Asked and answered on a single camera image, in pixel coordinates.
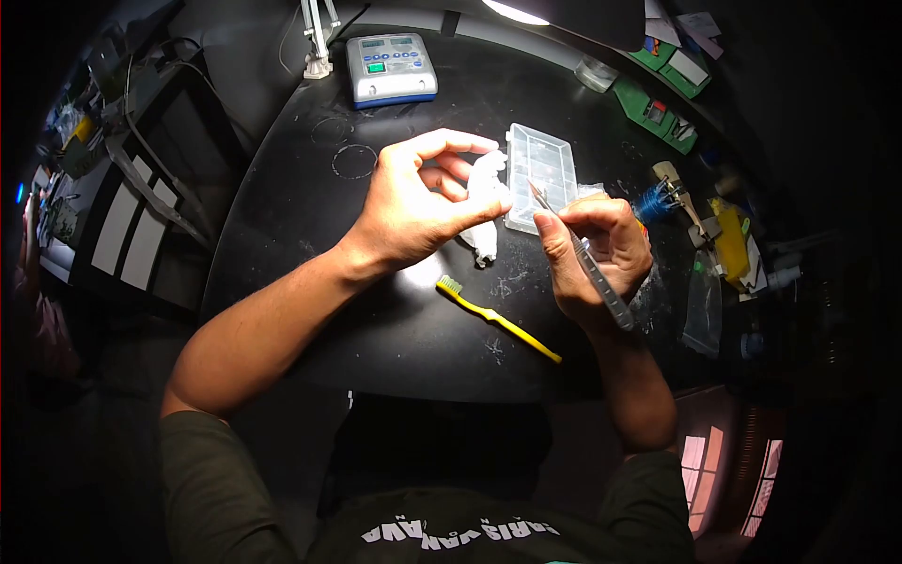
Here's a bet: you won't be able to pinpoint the yellow plastic block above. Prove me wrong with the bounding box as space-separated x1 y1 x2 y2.
708 196 753 291

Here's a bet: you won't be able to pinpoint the clear plastic compartment box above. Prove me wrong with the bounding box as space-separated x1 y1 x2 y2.
504 123 579 236

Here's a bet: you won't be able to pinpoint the pile of papers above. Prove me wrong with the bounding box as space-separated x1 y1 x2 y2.
644 0 725 62

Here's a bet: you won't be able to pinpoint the clear plastic bag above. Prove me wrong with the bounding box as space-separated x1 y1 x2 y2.
679 250 724 360

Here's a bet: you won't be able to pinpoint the cluttered side desk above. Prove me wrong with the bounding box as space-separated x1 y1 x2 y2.
31 28 249 320

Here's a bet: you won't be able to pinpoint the glass jar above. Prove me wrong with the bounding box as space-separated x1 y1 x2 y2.
574 54 622 94

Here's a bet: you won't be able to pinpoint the white plaster dental cast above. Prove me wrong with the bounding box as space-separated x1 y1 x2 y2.
458 150 510 269

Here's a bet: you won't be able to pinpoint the metal carving knife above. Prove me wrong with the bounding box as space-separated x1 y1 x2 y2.
526 178 636 332

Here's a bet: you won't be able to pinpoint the green box with switch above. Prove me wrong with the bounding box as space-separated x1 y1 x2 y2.
612 75 699 156

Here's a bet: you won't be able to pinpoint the wooden handled tool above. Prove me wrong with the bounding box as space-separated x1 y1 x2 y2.
651 160 721 249

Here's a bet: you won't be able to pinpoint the white lamp stand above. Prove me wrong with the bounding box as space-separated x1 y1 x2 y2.
300 0 342 80

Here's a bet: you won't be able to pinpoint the person's body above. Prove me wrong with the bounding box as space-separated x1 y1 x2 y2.
158 391 696 564

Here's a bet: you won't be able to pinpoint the green box with white label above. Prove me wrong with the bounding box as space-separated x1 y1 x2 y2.
627 34 713 100

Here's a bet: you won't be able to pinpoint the lamp head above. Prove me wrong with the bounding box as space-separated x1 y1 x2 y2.
482 0 551 27

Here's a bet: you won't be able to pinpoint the person's right hand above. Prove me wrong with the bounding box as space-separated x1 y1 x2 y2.
533 196 654 333

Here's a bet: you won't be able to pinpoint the yellow toothbrush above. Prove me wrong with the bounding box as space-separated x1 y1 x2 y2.
435 274 564 365

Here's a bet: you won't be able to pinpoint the silver control unit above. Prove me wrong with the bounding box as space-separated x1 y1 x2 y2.
344 32 439 111

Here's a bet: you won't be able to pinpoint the person's left middle finger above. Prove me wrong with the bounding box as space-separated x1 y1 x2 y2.
423 154 474 181

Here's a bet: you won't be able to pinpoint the person's left index finger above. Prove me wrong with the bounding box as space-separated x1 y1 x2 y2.
414 129 500 157

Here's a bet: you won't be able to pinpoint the person's right index finger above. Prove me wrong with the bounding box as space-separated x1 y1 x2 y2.
558 196 633 228

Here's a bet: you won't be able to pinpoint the person's left thumb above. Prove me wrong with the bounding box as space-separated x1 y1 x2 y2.
451 189 513 228

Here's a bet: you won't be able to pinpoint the person's left ring finger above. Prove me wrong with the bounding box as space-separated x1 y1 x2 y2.
420 169 470 203

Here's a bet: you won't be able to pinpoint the person's left hand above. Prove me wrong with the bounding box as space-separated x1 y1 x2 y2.
337 129 513 277

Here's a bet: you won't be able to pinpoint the person's right thumb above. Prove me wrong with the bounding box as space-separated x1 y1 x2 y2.
533 211 584 286

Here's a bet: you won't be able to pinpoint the person's right fingers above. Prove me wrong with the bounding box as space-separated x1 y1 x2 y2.
591 215 654 283

